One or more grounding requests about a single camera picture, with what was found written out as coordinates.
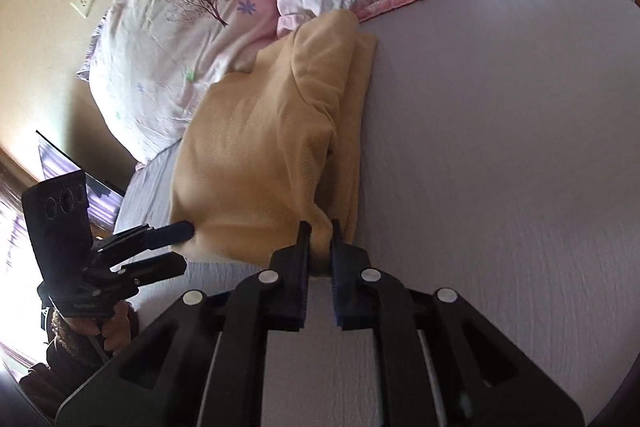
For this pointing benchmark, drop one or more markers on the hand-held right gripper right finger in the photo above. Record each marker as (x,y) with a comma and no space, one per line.
(339,302)

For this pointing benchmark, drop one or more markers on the black framed screen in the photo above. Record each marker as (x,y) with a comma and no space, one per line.
(55,159)

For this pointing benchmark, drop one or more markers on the yellow fleece garment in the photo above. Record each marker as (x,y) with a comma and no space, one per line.
(260,147)

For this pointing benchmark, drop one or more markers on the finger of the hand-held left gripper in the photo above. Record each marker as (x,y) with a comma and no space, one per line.
(155,269)
(150,235)

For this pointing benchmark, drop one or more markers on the lavender bed sheet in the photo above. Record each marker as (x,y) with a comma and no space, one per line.
(475,157)

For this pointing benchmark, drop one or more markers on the person's left hand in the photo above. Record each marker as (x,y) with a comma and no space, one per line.
(120,327)

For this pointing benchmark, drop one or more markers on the white wall socket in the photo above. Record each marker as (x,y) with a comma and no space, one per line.
(83,2)

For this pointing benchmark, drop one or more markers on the tree print pink pillow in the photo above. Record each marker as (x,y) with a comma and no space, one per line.
(165,37)

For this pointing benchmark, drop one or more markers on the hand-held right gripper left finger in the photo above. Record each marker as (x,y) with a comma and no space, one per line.
(299,302)

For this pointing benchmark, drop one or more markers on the person's left forearm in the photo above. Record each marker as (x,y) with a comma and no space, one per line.
(65,357)

